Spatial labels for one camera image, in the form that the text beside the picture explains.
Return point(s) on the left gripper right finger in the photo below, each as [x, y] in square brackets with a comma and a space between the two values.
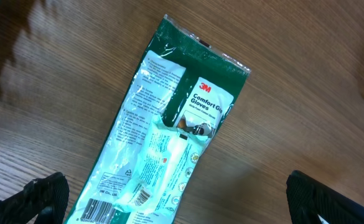
[311, 202]

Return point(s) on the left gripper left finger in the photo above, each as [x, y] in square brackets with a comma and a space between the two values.
[45, 199]

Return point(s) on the mint green plastic packet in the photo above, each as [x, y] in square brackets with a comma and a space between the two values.
[164, 166]

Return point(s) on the green 3M product package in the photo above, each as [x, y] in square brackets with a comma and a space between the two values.
[180, 78]

